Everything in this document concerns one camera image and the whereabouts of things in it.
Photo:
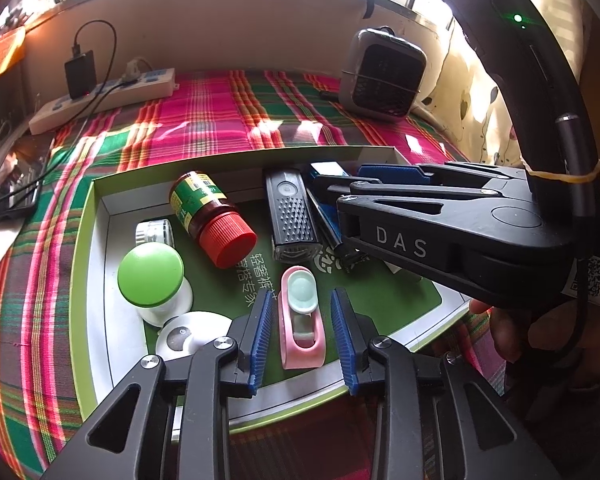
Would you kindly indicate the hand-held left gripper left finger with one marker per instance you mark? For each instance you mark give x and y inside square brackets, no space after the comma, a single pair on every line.
[261,340]

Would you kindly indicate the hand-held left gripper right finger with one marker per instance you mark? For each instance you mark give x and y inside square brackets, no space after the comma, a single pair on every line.
[342,345]

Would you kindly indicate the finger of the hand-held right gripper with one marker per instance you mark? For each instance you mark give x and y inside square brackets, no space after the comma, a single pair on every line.
[390,172]
[405,189]

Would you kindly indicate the pink correction tape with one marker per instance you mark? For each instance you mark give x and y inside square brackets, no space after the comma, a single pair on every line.
[302,305]

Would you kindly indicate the blue translucent USB device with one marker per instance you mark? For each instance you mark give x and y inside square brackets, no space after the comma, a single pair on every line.
[325,169]

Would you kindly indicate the white panda gadget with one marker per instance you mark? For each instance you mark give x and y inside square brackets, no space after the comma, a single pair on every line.
[190,335]

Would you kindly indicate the green cardboard box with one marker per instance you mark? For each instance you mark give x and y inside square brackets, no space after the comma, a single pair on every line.
[215,280]

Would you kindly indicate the black bike light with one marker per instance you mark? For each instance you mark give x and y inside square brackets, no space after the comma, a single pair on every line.
[292,215]

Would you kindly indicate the green-topped white knob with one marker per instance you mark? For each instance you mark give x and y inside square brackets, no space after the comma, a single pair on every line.
[147,275]

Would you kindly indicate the red-capped brown bottle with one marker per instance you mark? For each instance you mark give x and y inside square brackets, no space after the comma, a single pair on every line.
[210,215]

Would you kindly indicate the white round cap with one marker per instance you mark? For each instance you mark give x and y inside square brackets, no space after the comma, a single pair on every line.
[154,234]

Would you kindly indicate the person's right hand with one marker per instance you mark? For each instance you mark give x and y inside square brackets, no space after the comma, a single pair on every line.
[505,332]

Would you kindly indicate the black window hook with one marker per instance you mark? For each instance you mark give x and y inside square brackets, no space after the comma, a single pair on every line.
[372,0]

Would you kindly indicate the plaid blanket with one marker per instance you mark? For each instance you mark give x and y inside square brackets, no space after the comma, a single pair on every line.
[205,110]

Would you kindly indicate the white power strip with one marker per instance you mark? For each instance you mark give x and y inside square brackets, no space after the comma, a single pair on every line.
[130,90]

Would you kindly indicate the black smartphone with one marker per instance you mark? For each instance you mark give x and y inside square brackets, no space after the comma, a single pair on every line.
[10,195]

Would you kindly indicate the black charger brick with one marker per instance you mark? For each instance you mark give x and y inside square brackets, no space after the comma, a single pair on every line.
[80,75]

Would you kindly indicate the orange box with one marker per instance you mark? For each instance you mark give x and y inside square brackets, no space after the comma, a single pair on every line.
[0,57]

